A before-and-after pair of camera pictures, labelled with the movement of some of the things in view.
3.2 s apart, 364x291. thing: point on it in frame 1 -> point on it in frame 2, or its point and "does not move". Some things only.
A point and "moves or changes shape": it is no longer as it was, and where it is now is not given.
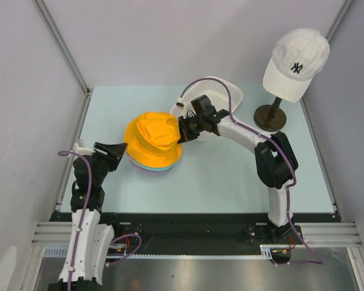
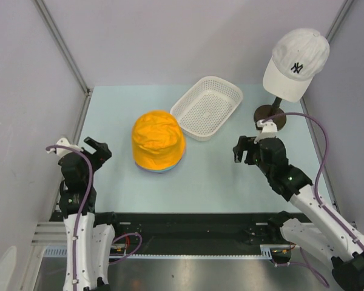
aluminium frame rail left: x=53 y=233 does not move
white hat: x=298 y=54 does not move
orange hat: x=152 y=139 moves or changes shape
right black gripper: x=184 y=135 -> x=245 y=143
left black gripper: x=114 y=153 -> x=101 y=154
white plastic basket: x=221 y=94 does not move
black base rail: x=202 y=233 does not move
